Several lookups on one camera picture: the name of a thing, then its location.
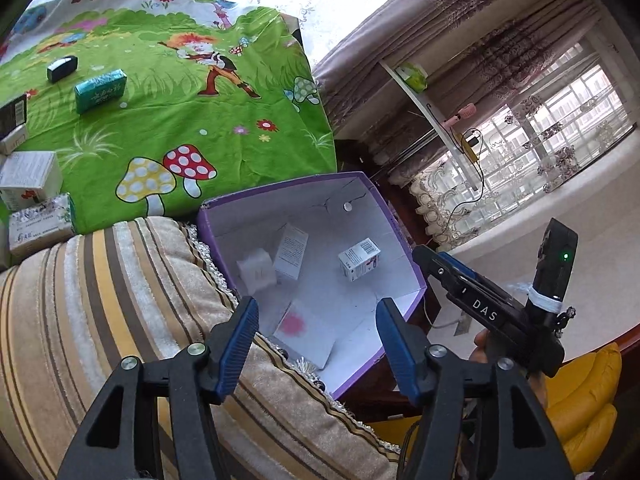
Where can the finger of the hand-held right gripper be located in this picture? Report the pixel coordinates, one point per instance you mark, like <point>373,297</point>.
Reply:
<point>432,265</point>
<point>457,266</point>

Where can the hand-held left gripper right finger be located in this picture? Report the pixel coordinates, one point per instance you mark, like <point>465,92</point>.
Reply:
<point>395,345</point>

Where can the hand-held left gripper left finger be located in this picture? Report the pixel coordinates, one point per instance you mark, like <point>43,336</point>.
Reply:
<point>237,345</point>

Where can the purple cardboard box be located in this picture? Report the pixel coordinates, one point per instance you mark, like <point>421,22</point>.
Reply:
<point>320,220</point>

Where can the person's right hand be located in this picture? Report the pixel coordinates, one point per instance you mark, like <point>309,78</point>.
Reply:
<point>482,347</point>

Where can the white flat box pink print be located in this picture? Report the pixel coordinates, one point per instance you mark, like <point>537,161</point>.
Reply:
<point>305,335</point>

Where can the small white cube box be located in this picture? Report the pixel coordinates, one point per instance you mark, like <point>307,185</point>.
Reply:
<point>256,272</point>

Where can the white box with barcode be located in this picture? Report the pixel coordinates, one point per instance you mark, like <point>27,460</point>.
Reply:
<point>357,260</point>

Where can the tall white box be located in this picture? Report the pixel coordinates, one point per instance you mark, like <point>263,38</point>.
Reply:
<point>290,255</point>

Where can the yellow padded seat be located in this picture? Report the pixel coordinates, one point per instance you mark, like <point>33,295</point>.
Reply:
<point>590,400</point>

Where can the yellow black charger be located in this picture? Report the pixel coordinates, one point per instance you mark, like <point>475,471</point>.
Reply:
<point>470,144</point>

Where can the striped plush cushion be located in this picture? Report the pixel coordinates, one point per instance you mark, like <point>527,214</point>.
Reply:
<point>100,300</point>

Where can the white ledge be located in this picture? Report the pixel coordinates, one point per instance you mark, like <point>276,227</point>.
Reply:
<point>435,120</point>

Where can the pink plastic object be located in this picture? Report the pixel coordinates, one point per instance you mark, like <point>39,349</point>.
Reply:
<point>461,114</point>

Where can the green tissue pack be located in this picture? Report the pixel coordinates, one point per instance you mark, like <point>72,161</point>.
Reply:
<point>412,76</point>

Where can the window with grille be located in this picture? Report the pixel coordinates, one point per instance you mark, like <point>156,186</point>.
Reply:
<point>575,105</point>

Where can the white box blue green print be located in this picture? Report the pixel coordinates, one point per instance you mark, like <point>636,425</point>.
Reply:
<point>40,227</point>

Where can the green cartoon printed cloth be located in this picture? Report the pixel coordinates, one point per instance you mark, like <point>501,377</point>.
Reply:
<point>150,125</point>

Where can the mauve patterned drape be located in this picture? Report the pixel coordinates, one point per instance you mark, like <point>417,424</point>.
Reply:
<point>450,25</point>

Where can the large white box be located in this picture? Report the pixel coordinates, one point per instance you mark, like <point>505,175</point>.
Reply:
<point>30,177</point>

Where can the teal box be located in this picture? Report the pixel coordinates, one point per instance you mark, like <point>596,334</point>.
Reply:
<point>100,91</point>

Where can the flat black box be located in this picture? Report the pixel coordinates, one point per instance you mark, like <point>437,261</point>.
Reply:
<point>12,115</point>

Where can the small black box white label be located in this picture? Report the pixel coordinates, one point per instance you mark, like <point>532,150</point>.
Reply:
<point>62,70</point>

